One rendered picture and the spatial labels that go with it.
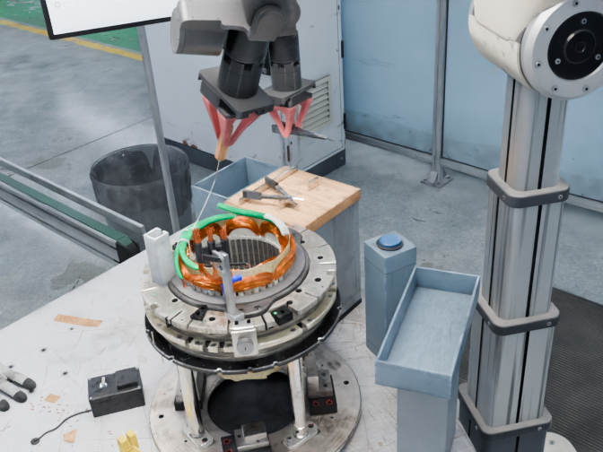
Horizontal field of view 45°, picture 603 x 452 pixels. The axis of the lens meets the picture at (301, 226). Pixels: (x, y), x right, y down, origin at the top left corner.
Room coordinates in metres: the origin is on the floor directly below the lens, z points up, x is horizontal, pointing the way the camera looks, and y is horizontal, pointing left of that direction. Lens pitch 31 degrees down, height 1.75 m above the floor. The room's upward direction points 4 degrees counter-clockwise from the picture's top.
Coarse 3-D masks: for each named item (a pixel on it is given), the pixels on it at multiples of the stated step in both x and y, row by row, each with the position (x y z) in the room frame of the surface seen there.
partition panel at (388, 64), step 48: (384, 0) 3.54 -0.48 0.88; (432, 0) 3.35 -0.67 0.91; (384, 48) 3.54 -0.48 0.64; (432, 48) 3.35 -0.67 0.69; (384, 96) 3.54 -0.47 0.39; (432, 96) 3.34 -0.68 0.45; (480, 96) 3.16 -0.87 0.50; (432, 144) 3.34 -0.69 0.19; (480, 144) 3.15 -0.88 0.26; (576, 144) 2.83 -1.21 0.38; (576, 192) 2.81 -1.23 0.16
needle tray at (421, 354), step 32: (416, 288) 0.99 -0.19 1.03; (448, 288) 0.98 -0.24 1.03; (416, 320) 0.91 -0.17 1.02; (448, 320) 0.90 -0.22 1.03; (384, 352) 0.81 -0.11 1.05; (416, 352) 0.83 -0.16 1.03; (448, 352) 0.83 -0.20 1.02; (384, 384) 0.77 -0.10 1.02; (416, 384) 0.75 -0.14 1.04; (448, 384) 0.74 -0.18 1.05; (416, 416) 0.83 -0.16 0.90; (448, 416) 0.81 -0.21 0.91; (416, 448) 0.83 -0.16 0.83; (448, 448) 0.83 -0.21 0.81
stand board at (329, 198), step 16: (272, 176) 1.38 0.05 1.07; (304, 176) 1.36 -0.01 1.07; (240, 192) 1.31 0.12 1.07; (272, 192) 1.30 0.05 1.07; (288, 192) 1.30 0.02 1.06; (304, 192) 1.29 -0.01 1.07; (320, 192) 1.29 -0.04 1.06; (336, 192) 1.28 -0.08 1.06; (352, 192) 1.28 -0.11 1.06; (240, 208) 1.25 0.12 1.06; (256, 208) 1.24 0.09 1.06; (272, 208) 1.24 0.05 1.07; (288, 208) 1.23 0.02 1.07; (304, 208) 1.23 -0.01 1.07; (320, 208) 1.22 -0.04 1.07; (336, 208) 1.23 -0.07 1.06; (288, 224) 1.17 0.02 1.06; (304, 224) 1.17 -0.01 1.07; (320, 224) 1.19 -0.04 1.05
